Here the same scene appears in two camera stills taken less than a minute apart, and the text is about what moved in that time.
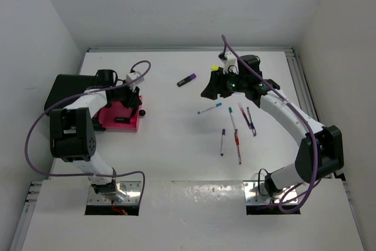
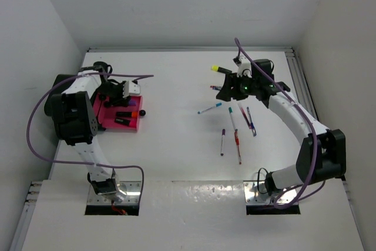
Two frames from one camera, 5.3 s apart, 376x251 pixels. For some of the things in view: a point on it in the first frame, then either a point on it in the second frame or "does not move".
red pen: (237, 139) does not move
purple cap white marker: (222, 140) does not move
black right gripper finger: (211, 91) to (228, 91)
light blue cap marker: (216, 105) does not move
